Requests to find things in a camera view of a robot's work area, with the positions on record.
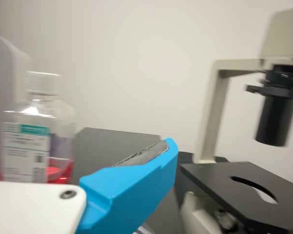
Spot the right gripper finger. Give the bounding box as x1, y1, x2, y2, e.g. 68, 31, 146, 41
76, 137, 179, 234

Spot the red liquid bottle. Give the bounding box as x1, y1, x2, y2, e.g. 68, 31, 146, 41
0, 71, 76, 185

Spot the cream microscope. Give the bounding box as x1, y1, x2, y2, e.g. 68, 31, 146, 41
179, 6, 293, 234

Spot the white incubator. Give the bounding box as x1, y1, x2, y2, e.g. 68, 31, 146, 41
0, 33, 35, 181

